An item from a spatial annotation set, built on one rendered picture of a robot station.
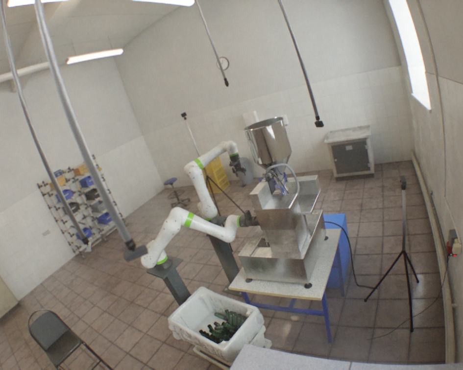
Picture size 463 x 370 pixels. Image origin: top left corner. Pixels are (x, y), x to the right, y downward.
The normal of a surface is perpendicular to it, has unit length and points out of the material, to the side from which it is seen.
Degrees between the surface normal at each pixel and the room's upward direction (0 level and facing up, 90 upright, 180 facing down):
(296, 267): 90
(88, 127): 90
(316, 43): 90
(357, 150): 90
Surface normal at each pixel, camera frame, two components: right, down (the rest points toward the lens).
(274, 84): -0.47, 0.45
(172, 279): 0.77, -0.04
